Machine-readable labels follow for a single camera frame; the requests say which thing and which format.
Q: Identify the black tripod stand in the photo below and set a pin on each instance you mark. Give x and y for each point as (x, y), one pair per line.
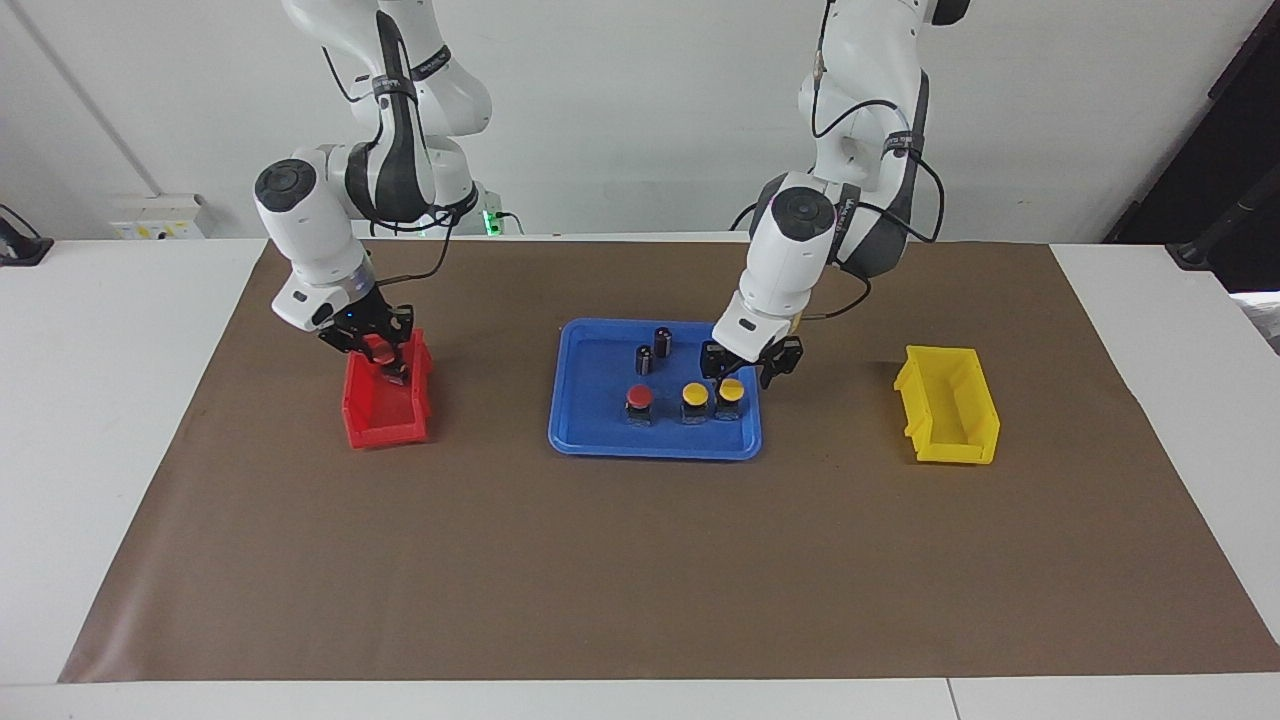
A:
(1215, 235)

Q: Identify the red plastic bin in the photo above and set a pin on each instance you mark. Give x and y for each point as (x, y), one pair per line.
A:
(380, 415)

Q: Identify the red push button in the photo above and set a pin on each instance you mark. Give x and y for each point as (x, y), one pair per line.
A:
(380, 350)
(639, 397)

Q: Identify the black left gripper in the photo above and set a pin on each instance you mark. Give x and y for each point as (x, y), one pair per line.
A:
(745, 367)

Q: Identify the black clamp mount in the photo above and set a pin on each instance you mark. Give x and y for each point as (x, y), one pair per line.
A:
(25, 250)

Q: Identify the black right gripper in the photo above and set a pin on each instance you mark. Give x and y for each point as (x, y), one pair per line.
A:
(358, 318)

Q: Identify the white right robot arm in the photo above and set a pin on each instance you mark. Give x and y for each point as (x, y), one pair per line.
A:
(310, 240)

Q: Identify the blue plastic tray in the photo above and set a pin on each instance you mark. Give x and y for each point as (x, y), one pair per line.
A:
(600, 437)

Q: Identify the yellow push button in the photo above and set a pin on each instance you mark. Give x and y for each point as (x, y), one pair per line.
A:
(694, 394)
(731, 390)

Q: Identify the yellow plastic bin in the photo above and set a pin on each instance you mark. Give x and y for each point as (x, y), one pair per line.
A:
(950, 410)

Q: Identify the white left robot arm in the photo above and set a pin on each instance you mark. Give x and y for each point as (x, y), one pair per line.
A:
(790, 260)

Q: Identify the white crumpled sheet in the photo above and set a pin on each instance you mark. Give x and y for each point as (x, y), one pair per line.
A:
(1265, 315)

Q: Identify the brown table mat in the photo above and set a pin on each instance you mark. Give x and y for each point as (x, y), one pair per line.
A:
(640, 560)

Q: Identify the black cylindrical capacitor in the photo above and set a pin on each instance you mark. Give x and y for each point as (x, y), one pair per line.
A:
(663, 342)
(644, 360)

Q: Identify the white power strip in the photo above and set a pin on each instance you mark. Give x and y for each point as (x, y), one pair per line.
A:
(150, 225)

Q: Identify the dark background panel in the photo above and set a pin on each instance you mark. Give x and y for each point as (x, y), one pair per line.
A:
(1240, 150)

